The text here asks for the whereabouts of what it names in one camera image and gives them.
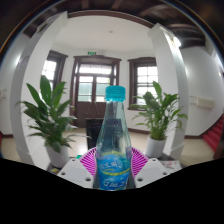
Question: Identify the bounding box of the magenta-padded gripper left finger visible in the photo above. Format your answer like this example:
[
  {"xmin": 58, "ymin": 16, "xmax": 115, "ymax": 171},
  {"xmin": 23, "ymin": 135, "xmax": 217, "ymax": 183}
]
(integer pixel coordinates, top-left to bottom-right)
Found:
[{"xmin": 57, "ymin": 147, "xmax": 98, "ymax": 189}]

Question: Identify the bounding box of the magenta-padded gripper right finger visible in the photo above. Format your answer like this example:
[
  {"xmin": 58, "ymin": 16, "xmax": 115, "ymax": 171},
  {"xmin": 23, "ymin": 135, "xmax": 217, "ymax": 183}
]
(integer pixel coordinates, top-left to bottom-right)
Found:
[{"xmin": 130, "ymin": 147, "xmax": 171, "ymax": 189}]

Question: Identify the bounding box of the clear bottle with teal cap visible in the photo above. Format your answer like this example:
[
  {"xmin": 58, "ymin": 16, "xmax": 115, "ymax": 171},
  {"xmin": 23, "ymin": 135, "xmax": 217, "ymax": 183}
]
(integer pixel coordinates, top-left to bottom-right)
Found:
[{"xmin": 94, "ymin": 85, "xmax": 133, "ymax": 192}]

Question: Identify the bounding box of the leafy plant in white pot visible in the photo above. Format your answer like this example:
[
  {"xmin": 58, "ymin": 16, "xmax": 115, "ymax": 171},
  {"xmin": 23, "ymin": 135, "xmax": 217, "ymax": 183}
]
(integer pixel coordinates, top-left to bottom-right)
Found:
[
  {"xmin": 15, "ymin": 74, "xmax": 88, "ymax": 169},
  {"xmin": 129, "ymin": 80, "xmax": 189, "ymax": 159}
]

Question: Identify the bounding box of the dark wooden double door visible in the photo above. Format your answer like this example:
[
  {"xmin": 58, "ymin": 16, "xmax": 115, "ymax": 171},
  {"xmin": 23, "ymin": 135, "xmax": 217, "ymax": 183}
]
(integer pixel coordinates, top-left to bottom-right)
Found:
[{"xmin": 69, "ymin": 55, "xmax": 122, "ymax": 128}]

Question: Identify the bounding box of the red carpeted staircase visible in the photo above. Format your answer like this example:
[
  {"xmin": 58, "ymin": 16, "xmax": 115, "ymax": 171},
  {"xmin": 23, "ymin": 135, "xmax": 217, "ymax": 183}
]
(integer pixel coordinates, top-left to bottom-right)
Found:
[{"xmin": 202, "ymin": 114, "xmax": 224, "ymax": 153}]

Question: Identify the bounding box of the dark framed window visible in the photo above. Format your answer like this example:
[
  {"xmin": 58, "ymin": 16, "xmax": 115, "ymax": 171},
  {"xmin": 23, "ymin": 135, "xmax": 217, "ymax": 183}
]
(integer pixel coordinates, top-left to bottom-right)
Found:
[
  {"xmin": 127, "ymin": 56, "xmax": 158, "ymax": 109},
  {"xmin": 41, "ymin": 49, "xmax": 69, "ymax": 101}
]

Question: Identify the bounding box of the white wall radiator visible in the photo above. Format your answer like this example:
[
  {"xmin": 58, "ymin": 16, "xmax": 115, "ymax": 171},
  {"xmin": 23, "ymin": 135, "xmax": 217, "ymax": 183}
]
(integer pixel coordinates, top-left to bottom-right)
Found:
[{"xmin": 189, "ymin": 95, "xmax": 216, "ymax": 109}]

